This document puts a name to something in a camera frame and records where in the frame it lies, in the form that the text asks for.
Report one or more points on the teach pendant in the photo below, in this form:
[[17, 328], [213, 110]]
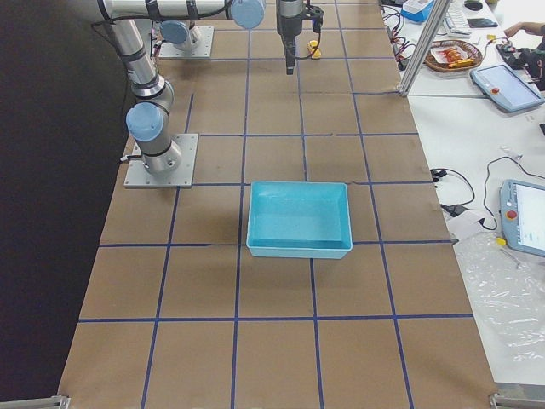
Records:
[[522, 216], [505, 88]]

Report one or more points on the light blue plastic bin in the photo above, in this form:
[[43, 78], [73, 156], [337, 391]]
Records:
[[299, 219]]

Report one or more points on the clear plastic sheet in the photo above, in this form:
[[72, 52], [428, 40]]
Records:
[[506, 292]]

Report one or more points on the near teach pendant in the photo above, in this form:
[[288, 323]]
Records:
[[522, 216]]

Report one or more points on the black computer mouse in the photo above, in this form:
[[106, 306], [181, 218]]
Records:
[[473, 5]]

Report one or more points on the wicker basket with snacks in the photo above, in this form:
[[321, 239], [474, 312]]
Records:
[[452, 56]]

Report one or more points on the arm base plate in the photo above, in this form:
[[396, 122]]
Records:
[[174, 168], [202, 51]]

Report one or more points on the yellow beetle toy car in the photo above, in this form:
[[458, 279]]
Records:
[[314, 49]]

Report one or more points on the person's hand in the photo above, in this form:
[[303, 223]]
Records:
[[514, 29]]

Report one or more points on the far teach pendant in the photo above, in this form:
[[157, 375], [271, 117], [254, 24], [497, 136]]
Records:
[[505, 88]]

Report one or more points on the blue white box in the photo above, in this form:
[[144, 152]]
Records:
[[417, 10]]

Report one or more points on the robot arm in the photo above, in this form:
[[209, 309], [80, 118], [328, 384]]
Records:
[[148, 121], [183, 35]]

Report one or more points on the aluminium frame post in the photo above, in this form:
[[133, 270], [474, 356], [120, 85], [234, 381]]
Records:
[[429, 32]]

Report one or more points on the white keyboard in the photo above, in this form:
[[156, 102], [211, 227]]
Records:
[[455, 23]]

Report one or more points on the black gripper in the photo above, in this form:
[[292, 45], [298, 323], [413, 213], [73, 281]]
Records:
[[287, 24]]

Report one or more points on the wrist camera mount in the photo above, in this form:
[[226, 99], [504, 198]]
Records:
[[314, 14]]

